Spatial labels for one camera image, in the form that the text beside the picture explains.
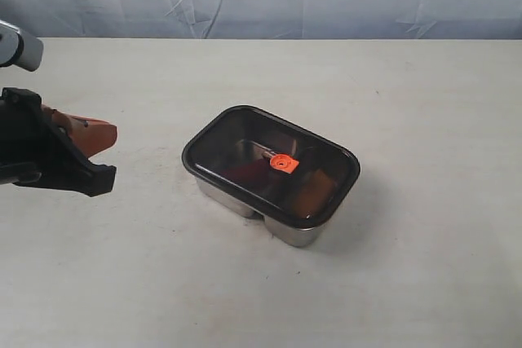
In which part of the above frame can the red toy sausage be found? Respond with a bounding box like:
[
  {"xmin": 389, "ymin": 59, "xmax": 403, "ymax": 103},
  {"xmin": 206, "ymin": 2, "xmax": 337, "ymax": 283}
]
[{"xmin": 222, "ymin": 159, "xmax": 270, "ymax": 183}]

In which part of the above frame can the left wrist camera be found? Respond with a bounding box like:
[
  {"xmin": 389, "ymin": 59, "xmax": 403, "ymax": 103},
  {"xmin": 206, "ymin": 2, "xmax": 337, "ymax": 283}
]
[{"xmin": 0, "ymin": 20, "xmax": 44, "ymax": 72}]

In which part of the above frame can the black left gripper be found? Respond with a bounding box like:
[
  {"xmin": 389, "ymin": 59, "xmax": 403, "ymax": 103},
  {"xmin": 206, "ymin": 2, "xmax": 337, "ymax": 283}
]
[{"xmin": 1, "ymin": 87, "xmax": 117, "ymax": 197}]

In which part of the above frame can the yellow toy cheese wedge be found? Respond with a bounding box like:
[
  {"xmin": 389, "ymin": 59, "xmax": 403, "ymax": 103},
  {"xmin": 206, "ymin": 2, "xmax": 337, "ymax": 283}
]
[{"xmin": 291, "ymin": 170, "xmax": 335, "ymax": 218}]

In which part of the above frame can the dark transparent lid orange seal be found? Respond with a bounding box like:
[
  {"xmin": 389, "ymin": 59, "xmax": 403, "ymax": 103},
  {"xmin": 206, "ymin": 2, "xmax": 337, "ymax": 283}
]
[{"xmin": 180, "ymin": 104, "xmax": 361, "ymax": 228}]

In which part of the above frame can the steel two-compartment lunch box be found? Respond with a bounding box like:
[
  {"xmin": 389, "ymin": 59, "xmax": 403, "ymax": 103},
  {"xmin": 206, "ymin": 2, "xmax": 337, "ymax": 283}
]
[{"xmin": 180, "ymin": 104, "xmax": 361, "ymax": 249}]

